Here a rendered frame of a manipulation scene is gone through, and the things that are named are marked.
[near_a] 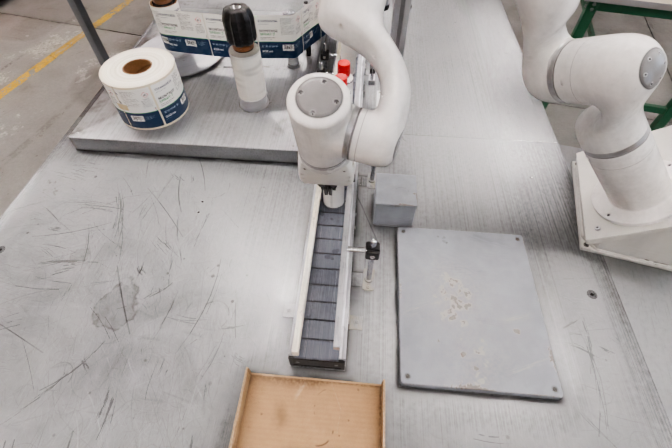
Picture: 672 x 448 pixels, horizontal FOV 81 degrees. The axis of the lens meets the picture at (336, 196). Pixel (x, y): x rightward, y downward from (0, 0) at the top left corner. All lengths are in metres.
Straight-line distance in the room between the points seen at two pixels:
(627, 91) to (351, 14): 0.48
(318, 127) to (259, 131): 0.69
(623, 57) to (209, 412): 0.93
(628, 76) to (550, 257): 0.45
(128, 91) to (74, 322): 0.58
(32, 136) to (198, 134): 1.98
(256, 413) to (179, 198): 0.58
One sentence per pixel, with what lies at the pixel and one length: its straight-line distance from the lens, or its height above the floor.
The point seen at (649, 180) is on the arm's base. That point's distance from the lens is 1.04.
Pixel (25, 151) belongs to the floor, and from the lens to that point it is 3.00.
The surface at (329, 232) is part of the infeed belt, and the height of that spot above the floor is 0.88.
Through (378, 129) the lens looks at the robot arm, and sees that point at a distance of 0.53.
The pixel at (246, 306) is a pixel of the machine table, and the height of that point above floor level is 0.83.
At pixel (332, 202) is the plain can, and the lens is 0.93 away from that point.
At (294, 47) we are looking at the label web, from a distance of 1.38.
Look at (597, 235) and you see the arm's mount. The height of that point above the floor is 0.89.
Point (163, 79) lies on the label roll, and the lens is 1.20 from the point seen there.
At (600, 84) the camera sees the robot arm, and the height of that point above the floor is 1.25.
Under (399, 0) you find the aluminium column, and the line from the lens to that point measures 1.17.
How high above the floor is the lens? 1.64
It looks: 51 degrees down
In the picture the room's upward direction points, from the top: straight up
